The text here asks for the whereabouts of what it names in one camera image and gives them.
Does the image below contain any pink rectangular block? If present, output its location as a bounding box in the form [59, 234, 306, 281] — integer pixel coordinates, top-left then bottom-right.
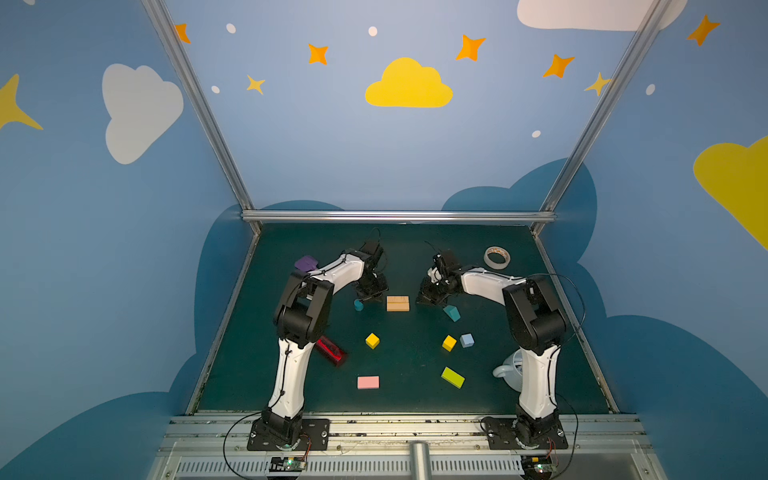
[357, 376, 380, 390]

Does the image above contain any left circuit board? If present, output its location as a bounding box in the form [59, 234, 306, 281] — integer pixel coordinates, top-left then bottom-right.
[267, 456, 307, 476]

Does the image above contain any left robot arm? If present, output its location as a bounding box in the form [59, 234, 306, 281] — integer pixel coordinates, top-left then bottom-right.
[260, 241, 388, 444]

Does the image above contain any light blue mug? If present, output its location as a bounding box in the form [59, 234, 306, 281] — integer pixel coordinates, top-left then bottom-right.
[492, 349, 523, 392]

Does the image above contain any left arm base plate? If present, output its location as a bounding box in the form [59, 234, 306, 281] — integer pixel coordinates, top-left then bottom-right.
[246, 419, 330, 451]

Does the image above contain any yellow cube block left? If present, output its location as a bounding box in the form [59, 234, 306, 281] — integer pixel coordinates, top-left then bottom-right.
[365, 333, 380, 349]

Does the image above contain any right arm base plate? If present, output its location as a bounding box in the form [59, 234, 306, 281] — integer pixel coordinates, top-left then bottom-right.
[479, 416, 569, 450]

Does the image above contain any grey camera pole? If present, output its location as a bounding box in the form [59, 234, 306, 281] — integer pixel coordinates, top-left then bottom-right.
[409, 441, 432, 480]

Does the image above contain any teal house-shaped block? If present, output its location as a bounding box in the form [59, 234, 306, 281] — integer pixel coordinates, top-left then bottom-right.
[443, 305, 461, 322]

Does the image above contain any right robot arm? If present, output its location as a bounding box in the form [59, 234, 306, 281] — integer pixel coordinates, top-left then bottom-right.
[418, 266, 568, 442]

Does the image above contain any yellow cube block right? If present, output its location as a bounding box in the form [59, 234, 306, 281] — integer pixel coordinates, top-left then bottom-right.
[442, 335, 457, 352]

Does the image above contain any circuit board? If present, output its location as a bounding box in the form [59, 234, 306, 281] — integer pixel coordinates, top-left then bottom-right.
[267, 456, 307, 476]
[520, 456, 555, 480]

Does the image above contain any right circuit board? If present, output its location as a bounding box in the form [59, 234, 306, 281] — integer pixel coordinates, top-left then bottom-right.
[520, 456, 555, 480]

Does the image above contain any lime green rectangular block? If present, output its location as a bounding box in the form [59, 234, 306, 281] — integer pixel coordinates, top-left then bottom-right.
[441, 367, 465, 389]

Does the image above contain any aluminium cage frame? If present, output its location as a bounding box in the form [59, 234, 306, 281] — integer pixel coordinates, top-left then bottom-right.
[142, 1, 672, 236]

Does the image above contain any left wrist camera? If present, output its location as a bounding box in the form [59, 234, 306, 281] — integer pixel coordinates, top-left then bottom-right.
[359, 240, 384, 268]

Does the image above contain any white tape roll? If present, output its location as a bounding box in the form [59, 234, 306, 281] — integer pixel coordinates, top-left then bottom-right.
[483, 246, 511, 270]

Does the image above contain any aluminium front rail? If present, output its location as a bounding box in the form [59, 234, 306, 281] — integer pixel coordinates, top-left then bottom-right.
[148, 412, 666, 479]

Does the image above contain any yellow cube block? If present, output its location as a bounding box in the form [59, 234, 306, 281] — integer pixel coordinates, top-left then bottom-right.
[365, 333, 380, 349]
[442, 335, 457, 352]

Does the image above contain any light blue cube block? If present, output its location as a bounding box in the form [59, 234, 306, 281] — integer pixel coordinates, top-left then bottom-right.
[460, 333, 475, 348]

